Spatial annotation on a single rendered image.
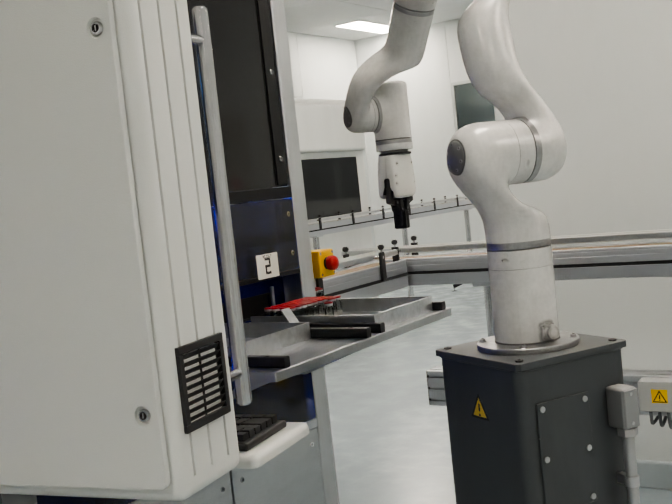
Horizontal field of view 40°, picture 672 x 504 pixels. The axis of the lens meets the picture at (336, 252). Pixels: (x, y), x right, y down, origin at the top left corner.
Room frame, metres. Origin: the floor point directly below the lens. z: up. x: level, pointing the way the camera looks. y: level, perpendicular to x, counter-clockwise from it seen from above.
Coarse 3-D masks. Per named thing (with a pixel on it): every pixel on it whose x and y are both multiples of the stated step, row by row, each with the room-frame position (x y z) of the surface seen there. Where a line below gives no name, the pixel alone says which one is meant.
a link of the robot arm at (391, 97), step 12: (384, 84) 2.12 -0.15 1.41; (396, 84) 2.12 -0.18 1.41; (384, 96) 2.12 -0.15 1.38; (396, 96) 2.12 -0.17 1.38; (384, 108) 2.11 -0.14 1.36; (396, 108) 2.12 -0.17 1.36; (408, 108) 2.14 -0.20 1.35; (384, 120) 2.11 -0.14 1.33; (396, 120) 2.12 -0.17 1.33; (408, 120) 2.14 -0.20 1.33; (384, 132) 2.12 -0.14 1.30; (396, 132) 2.12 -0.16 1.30; (408, 132) 2.13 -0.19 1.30
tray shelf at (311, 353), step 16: (416, 320) 2.08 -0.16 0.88; (432, 320) 2.14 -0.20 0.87; (384, 336) 1.96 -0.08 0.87; (272, 352) 1.85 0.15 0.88; (288, 352) 1.83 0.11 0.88; (304, 352) 1.81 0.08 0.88; (320, 352) 1.79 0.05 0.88; (336, 352) 1.80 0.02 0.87; (352, 352) 1.85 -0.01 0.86; (256, 368) 1.69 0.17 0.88; (272, 368) 1.68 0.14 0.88; (288, 368) 1.67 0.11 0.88; (304, 368) 1.71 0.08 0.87
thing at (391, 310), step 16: (352, 304) 2.31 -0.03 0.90; (368, 304) 2.29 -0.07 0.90; (384, 304) 2.26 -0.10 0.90; (400, 304) 2.24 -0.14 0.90; (416, 304) 2.13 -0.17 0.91; (256, 320) 2.16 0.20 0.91; (272, 320) 2.13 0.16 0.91; (304, 320) 2.08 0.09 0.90; (320, 320) 2.06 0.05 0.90; (336, 320) 2.03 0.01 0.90; (352, 320) 2.01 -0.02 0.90; (368, 320) 1.99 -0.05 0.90; (384, 320) 2.01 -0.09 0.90; (400, 320) 2.07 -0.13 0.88
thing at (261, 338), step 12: (252, 324) 2.06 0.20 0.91; (264, 324) 2.04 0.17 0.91; (276, 324) 2.02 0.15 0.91; (288, 324) 2.00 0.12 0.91; (300, 324) 1.95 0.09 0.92; (252, 336) 2.06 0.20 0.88; (264, 336) 1.85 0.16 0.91; (276, 336) 1.88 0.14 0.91; (288, 336) 1.91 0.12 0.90; (300, 336) 1.94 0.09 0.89; (228, 348) 1.76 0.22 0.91; (252, 348) 1.81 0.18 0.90; (264, 348) 1.84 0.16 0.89; (276, 348) 1.87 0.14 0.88
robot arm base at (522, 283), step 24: (504, 264) 1.70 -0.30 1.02; (528, 264) 1.69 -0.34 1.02; (552, 264) 1.72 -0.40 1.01; (504, 288) 1.70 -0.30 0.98; (528, 288) 1.69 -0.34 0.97; (552, 288) 1.71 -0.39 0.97; (504, 312) 1.71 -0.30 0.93; (528, 312) 1.69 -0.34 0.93; (552, 312) 1.70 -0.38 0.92; (504, 336) 1.71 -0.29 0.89; (528, 336) 1.69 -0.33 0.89; (552, 336) 1.68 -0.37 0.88; (576, 336) 1.72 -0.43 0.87
